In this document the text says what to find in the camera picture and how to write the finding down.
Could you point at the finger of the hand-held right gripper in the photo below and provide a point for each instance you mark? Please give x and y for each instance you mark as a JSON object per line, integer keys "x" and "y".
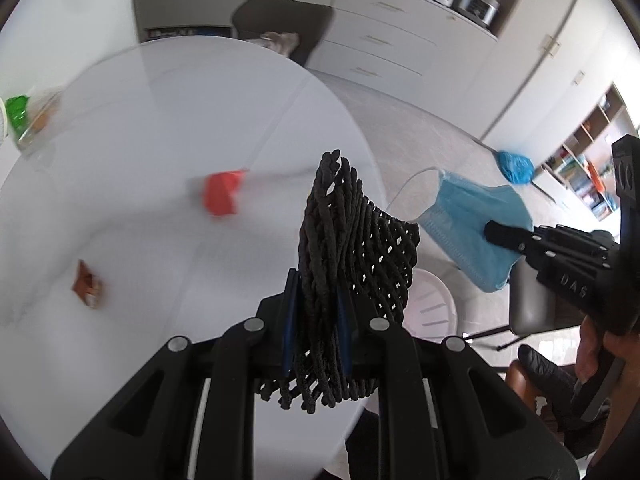
{"x": 505, "y": 235}
{"x": 580, "y": 241}

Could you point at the green packet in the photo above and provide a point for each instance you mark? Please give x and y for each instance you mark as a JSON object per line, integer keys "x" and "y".
{"x": 17, "y": 112}

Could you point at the beige cloth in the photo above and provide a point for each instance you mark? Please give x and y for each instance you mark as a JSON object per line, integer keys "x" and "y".
{"x": 280, "y": 41}

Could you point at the person's black trousers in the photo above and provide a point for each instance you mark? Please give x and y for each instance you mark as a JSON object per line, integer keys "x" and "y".
{"x": 362, "y": 452}

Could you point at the silver toaster oven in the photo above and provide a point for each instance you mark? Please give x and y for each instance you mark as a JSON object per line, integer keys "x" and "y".
{"x": 477, "y": 6}

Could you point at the open bookshelf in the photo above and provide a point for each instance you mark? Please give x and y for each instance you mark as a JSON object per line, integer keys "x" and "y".
{"x": 590, "y": 175}

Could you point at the tall white cupboard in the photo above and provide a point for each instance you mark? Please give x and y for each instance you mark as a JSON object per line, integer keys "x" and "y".
{"x": 540, "y": 60}

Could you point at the clear bag with bread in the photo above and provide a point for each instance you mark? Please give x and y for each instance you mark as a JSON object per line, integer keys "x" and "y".
{"x": 42, "y": 115}

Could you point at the person's right forearm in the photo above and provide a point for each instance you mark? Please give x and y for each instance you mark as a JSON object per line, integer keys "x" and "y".
{"x": 625, "y": 435}

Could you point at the wooden open shelf unit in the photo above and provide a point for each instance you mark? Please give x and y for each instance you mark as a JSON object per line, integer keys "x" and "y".
{"x": 185, "y": 0}

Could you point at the blue face mask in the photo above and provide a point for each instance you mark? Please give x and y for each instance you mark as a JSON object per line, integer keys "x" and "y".
{"x": 470, "y": 210}

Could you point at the dark grey dining chair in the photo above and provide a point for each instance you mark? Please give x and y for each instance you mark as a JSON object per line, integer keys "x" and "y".
{"x": 530, "y": 305}
{"x": 285, "y": 17}

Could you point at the orange-red paper piece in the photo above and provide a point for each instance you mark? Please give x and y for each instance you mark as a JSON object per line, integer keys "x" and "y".
{"x": 222, "y": 194}

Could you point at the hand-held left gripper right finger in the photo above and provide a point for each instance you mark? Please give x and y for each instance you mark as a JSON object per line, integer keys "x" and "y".
{"x": 343, "y": 332}

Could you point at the person's right hand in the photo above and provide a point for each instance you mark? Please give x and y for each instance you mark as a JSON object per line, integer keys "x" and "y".
{"x": 585, "y": 355}

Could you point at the white drawer cabinet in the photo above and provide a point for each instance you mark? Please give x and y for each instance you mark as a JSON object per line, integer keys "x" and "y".
{"x": 400, "y": 35}

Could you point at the black foam mesh net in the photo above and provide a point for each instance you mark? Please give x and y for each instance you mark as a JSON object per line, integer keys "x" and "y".
{"x": 350, "y": 220}

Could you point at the blue plastic bag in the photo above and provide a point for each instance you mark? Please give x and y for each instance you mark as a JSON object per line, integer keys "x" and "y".
{"x": 515, "y": 165}

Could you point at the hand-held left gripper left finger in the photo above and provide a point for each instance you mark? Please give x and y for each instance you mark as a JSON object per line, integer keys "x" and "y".
{"x": 289, "y": 315}

